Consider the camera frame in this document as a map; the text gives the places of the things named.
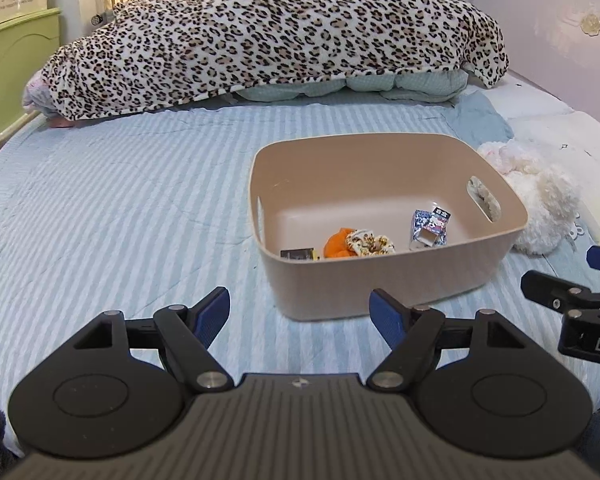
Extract beige plastic storage bin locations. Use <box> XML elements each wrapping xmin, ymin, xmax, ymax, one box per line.
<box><xmin>248</xmin><ymin>133</ymin><xmax>529</xmax><ymax>322</ymax></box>

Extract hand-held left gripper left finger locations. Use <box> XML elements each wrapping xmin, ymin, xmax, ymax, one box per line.
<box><xmin>72</xmin><ymin>286</ymin><xmax>233</xmax><ymax>393</ymax></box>

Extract blue striped bed quilt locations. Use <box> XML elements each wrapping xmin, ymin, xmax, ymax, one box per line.
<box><xmin>0</xmin><ymin>87</ymin><xmax>600</xmax><ymax>456</ymax></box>

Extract white flower headboard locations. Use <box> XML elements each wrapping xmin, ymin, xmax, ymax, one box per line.
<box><xmin>472</xmin><ymin>0</ymin><xmax>600</xmax><ymax>126</ymax></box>

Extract green cabinet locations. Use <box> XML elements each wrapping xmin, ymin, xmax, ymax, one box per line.
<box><xmin>0</xmin><ymin>7</ymin><xmax>63</xmax><ymax>146</ymax></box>

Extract light green pillow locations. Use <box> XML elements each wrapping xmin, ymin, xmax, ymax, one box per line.
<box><xmin>230</xmin><ymin>67</ymin><xmax>471</xmax><ymax>106</ymax></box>

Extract leopard print blanket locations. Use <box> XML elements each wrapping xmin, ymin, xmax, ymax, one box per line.
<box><xmin>39</xmin><ymin>0</ymin><xmax>511</xmax><ymax>123</ymax></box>

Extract white bed rail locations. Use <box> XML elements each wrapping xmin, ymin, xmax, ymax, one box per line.
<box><xmin>0</xmin><ymin>110</ymin><xmax>43</xmax><ymax>153</ymax></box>

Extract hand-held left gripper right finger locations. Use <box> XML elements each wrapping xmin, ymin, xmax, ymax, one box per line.
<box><xmin>367</xmin><ymin>288</ymin><xmax>531</xmax><ymax>392</ymax></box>

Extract blue patterned carton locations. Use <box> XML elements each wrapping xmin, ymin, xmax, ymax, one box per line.
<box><xmin>408</xmin><ymin>205</ymin><xmax>454</xmax><ymax>252</ymax></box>

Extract white plush toy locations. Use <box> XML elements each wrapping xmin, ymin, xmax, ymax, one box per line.
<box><xmin>475</xmin><ymin>139</ymin><xmax>583</xmax><ymax>256</ymax></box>

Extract white cartoon print pillow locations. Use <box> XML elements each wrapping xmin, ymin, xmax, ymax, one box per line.
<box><xmin>490</xmin><ymin>72</ymin><xmax>600</xmax><ymax>251</ymax></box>

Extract pink cloth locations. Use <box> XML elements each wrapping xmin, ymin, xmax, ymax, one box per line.
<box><xmin>22</xmin><ymin>71</ymin><xmax>76</xmax><ymax>128</ymax></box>

